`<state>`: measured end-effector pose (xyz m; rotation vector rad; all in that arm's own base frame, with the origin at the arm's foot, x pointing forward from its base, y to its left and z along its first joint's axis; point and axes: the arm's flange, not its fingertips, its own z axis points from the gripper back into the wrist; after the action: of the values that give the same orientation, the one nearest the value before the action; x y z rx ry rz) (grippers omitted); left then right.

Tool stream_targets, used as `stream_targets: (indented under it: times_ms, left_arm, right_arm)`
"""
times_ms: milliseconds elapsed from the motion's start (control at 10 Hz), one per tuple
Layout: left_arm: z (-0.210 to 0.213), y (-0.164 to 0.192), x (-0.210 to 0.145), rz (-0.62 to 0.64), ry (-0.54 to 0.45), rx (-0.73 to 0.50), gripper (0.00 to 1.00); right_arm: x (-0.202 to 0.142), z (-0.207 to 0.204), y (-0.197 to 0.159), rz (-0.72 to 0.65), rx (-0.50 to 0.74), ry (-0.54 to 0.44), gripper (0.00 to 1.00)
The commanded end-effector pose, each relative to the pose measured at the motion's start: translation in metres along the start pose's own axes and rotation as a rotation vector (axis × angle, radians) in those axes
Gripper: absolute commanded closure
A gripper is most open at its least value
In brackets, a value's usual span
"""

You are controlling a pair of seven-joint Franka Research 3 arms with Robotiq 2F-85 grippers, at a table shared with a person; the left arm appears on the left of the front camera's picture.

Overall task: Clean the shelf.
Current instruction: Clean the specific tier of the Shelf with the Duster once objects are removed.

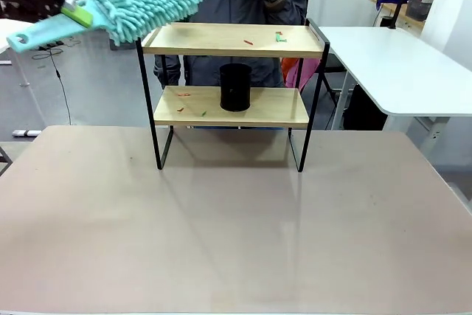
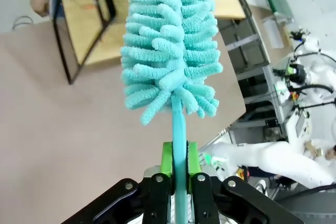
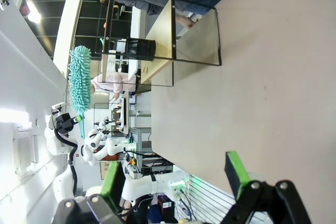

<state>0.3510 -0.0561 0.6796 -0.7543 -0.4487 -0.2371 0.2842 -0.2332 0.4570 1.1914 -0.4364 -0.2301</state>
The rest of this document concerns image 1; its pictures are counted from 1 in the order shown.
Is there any grey plastic stool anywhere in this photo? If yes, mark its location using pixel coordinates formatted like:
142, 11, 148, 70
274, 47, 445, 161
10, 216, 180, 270
109, 37, 137, 51

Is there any black cylindrical cup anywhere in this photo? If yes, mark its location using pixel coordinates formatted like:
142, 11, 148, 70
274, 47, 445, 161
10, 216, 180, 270
219, 63, 252, 113

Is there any grey mesh basket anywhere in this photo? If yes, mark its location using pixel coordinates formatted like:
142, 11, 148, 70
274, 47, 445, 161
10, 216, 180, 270
406, 0, 433, 21

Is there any black floor cable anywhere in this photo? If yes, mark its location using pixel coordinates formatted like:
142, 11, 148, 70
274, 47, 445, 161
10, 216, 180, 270
32, 47, 72, 125

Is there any two-tier wooden shelf black frame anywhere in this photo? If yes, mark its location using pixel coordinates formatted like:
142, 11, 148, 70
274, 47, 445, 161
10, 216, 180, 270
135, 18, 331, 173

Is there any wooden workbench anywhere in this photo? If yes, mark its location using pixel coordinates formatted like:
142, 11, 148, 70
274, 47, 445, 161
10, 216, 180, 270
367, 0, 427, 31

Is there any person's left forearm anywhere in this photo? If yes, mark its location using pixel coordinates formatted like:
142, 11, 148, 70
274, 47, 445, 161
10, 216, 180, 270
263, 0, 308, 27

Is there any pink and orange bag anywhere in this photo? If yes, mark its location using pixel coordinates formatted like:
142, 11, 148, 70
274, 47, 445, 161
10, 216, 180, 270
281, 57, 322, 91

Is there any black box under table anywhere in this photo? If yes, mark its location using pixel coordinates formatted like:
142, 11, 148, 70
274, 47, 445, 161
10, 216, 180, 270
342, 84, 389, 131

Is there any teal microfibre duster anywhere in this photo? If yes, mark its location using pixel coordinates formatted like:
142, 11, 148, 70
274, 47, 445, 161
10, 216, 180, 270
6, 0, 204, 54

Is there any large white table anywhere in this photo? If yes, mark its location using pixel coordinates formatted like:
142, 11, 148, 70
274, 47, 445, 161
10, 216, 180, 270
319, 26, 472, 142

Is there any black metal stand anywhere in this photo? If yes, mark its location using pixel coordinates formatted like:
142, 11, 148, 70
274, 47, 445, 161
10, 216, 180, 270
0, 145, 14, 176

